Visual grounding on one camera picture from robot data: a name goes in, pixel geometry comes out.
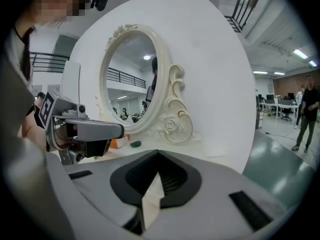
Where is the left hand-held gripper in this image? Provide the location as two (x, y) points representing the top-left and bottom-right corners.
(38, 88), (125, 165)

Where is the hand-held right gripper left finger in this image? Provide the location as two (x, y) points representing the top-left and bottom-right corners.
(46, 149), (161, 237)

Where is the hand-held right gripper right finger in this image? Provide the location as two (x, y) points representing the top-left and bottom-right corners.
(144, 149), (300, 240)

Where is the person's left forearm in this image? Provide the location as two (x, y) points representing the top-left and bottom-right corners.
(21, 108), (48, 151)

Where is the person's left hand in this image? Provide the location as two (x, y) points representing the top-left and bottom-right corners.
(55, 122), (78, 147)

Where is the orange tissue pack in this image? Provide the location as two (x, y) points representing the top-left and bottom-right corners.
(110, 133), (130, 150)

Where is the black balcony railing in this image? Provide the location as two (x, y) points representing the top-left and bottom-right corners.
(29, 51), (71, 73)

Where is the white office desk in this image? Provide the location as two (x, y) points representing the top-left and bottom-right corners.
(259, 100), (301, 121)

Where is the person's grey shirt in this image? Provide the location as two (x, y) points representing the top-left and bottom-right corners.
(0, 26), (36, 147)

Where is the person's head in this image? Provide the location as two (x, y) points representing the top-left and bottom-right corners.
(32, 0), (87, 24)

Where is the oval mirror with ornate frame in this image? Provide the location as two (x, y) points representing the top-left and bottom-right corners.
(96, 23), (202, 145)

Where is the black metal stair frame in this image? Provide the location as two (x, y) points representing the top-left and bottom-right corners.
(224, 0), (266, 34)

